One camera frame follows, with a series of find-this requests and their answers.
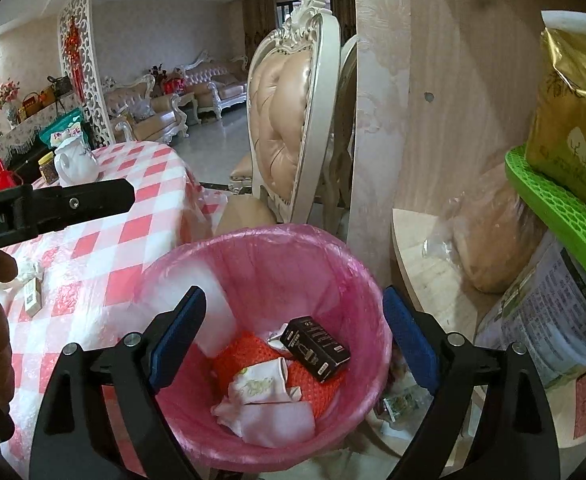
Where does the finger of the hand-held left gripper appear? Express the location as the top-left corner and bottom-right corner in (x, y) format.
(16, 178), (137, 236)

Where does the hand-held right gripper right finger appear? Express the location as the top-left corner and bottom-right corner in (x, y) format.
(382, 285), (561, 480)

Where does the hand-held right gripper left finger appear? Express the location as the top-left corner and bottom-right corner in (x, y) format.
(43, 285), (208, 480)

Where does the black cardboard box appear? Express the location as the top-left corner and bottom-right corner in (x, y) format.
(279, 316), (351, 383)

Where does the pink lined trash bin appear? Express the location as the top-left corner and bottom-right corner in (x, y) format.
(136, 225), (394, 473)

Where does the white ceramic teapot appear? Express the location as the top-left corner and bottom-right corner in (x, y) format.
(54, 137), (100, 186)

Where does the yellow lid glass jar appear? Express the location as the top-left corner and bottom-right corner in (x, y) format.
(38, 151), (60, 185)

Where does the small green snack packet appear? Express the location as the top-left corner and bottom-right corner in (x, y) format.
(373, 390), (434, 423)

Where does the black piano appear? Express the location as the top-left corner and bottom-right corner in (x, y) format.
(10, 147), (54, 171)

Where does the orange mesh net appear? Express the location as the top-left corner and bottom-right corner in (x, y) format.
(213, 335), (346, 418)

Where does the red checkered tablecloth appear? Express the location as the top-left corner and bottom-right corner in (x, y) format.
(0, 141), (204, 480)

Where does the cream shelf board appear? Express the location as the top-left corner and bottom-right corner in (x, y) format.
(392, 207), (524, 331)

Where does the green cardboard box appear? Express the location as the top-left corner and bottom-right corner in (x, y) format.
(39, 108), (90, 148)

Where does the small cream paper box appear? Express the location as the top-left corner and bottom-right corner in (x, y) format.
(22, 277), (44, 317)

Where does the lace piano cover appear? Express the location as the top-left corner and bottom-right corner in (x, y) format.
(0, 105), (81, 161)

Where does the orange woven basket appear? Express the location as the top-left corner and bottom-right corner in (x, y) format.
(20, 91), (42, 120)

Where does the cream armchair sofa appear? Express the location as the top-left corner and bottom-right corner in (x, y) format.
(102, 74), (189, 143)

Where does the pink flower bouquet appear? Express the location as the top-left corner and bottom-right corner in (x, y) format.
(0, 78), (21, 126)

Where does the clear bag of brown powder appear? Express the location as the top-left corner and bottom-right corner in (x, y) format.
(423, 165), (548, 293)

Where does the large tin can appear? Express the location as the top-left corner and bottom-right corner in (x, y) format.
(473, 237), (586, 391)

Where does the white lattice room divider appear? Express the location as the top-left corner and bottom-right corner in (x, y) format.
(58, 0), (116, 148)

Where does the long cream sofa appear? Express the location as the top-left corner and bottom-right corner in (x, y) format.
(180, 50), (249, 118)

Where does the green honeycomb mat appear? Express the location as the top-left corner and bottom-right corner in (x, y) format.
(504, 145), (586, 303)

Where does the cream upholstered chair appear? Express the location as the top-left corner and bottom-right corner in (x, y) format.
(213, 0), (341, 236)

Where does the brown curtain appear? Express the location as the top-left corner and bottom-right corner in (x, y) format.
(243, 0), (276, 56)

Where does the gold foil bag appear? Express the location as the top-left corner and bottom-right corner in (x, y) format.
(525, 10), (586, 216)

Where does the balcony window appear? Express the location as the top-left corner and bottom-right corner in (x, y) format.
(274, 0), (334, 28)

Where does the red knot wall ornament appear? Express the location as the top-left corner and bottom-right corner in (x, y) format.
(64, 17), (85, 103)

